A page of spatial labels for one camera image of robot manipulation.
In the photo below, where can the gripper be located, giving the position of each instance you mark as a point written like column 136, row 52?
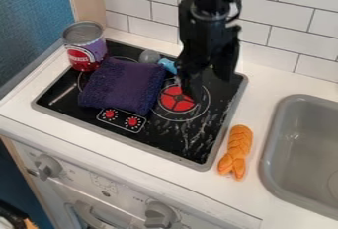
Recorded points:
column 207, row 30

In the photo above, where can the red and purple can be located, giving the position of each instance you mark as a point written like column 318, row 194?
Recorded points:
column 85, row 46

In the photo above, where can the toy sink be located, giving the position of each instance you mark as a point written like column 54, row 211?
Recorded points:
column 303, row 154

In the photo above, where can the purple cloth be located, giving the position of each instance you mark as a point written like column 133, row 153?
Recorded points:
column 123, row 85

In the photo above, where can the blue and grey toy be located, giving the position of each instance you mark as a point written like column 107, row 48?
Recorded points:
column 159, row 61

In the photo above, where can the orange toy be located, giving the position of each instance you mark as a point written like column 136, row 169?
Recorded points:
column 236, row 151

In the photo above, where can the toy stove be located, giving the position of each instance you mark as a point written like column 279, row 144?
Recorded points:
column 145, row 108

